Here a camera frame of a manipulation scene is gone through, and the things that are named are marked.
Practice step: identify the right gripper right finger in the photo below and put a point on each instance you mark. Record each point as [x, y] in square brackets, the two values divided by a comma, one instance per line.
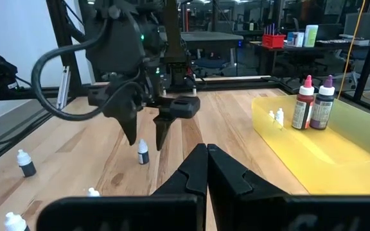
[252, 211]

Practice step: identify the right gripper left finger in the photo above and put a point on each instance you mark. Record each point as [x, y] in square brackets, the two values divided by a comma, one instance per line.
[172, 211]

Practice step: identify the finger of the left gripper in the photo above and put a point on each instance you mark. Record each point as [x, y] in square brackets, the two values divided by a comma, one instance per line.
[162, 131]
[129, 128]

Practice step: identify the red small dropper bottle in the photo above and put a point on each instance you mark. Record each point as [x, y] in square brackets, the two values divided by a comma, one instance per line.
[279, 116]

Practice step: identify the purple small dropper bottle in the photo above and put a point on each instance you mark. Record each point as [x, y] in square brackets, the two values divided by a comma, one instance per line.
[27, 168]

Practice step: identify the large pink-capped colouring bottle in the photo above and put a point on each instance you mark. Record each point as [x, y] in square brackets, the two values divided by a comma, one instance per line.
[302, 112]

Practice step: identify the large purple-capped colouring bottle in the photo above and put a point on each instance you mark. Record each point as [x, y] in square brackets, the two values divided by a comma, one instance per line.
[321, 112]

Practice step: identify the dark green small dropper bottle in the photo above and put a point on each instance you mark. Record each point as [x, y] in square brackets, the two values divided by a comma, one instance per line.
[14, 223]

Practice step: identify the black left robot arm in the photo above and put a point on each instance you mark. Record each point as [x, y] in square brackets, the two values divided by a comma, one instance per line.
[117, 41]

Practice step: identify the silver aluminium bar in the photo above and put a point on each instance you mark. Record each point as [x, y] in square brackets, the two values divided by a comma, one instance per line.
[63, 90]

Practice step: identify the yellow translucent plastic bin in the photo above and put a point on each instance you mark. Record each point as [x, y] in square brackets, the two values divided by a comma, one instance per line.
[332, 167]

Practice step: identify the dark grey table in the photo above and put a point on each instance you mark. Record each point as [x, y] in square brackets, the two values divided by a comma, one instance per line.
[210, 37]

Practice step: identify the red pen box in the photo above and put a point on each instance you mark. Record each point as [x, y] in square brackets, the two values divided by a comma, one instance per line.
[273, 41]

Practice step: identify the white cardboard box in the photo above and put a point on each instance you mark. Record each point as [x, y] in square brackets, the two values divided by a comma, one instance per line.
[295, 39]

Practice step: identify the white wipes canister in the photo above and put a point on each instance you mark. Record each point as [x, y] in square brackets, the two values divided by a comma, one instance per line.
[311, 36]

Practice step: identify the black office desk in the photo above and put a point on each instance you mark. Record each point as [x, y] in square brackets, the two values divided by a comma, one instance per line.
[332, 46]

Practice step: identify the grey office chair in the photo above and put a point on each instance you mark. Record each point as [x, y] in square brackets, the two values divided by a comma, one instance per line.
[358, 25]

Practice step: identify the black rig frame post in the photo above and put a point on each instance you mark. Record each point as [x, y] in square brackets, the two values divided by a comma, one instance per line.
[63, 38]

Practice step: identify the black aluminium table frame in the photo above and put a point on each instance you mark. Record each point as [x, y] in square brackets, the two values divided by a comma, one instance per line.
[236, 84]

